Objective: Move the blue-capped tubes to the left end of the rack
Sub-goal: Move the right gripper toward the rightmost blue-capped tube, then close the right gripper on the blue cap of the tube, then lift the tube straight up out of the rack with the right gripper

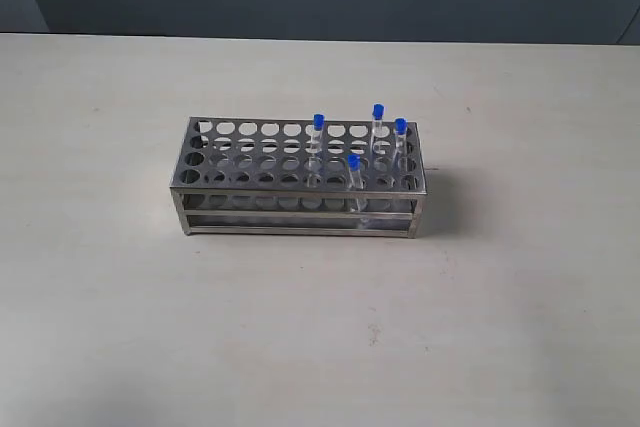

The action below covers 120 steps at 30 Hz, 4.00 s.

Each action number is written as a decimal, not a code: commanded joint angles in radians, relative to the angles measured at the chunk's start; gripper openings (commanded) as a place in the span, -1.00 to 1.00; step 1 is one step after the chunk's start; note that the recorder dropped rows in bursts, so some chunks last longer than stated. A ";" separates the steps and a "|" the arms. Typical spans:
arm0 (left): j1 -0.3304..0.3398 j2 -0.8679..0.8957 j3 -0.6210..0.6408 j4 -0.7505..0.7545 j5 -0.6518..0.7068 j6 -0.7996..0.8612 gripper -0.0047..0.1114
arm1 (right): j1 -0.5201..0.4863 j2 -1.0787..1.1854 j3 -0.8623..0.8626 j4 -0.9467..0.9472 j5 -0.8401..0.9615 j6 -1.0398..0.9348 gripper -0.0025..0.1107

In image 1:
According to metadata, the blue capped tube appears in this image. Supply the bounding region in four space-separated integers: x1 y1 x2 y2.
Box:
370 103 385 155
394 117 408 171
347 154 367 214
306 114 325 187

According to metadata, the stainless steel test tube rack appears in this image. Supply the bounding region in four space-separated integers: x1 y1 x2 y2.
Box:
170 117 428 238

